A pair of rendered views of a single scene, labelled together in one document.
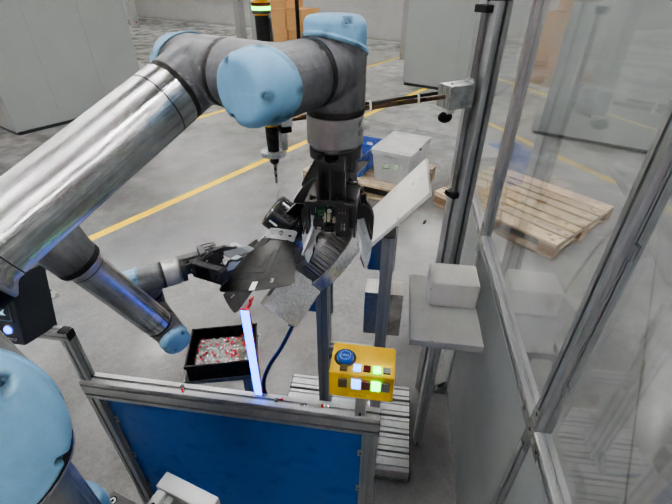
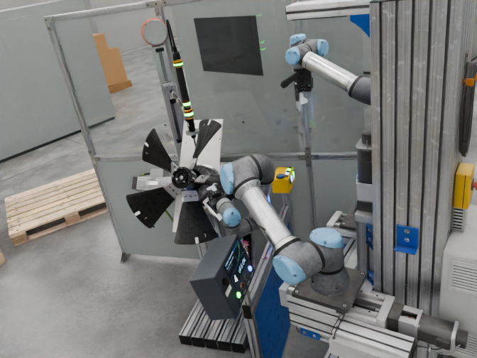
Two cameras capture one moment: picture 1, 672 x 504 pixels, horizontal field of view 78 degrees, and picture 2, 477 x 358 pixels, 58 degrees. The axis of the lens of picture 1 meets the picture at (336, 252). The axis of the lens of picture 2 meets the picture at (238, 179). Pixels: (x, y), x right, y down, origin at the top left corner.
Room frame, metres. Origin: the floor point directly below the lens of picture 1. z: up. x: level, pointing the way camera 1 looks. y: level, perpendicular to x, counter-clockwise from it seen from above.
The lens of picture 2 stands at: (0.42, 2.16, 2.19)
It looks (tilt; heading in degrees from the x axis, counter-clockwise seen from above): 26 degrees down; 284
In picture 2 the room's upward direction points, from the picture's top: 10 degrees counter-clockwise
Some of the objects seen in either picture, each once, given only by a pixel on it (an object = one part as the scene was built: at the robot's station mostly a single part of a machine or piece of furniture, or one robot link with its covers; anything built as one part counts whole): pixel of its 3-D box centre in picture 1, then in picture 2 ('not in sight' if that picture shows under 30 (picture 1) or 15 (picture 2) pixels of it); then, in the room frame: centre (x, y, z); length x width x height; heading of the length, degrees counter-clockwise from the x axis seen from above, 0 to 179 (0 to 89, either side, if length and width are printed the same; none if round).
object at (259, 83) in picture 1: (266, 80); (313, 48); (0.47, 0.07, 1.78); 0.11 x 0.11 x 0.08; 54
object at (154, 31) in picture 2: not in sight; (155, 32); (1.42, -0.47, 1.88); 0.16 x 0.07 x 0.16; 27
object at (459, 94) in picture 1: (457, 94); (170, 89); (1.38, -0.39, 1.54); 0.10 x 0.07 x 0.09; 117
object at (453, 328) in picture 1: (442, 309); not in sight; (1.14, -0.39, 0.85); 0.36 x 0.24 x 0.03; 172
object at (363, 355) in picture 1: (362, 373); (283, 180); (0.70, -0.07, 1.02); 0.16 x 0.10 x 0.11; 82
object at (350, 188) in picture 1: (334, 188); (302, 79); (0.54, 0.00, 1.62); 0.09 x 0.08 x 0.12; 172
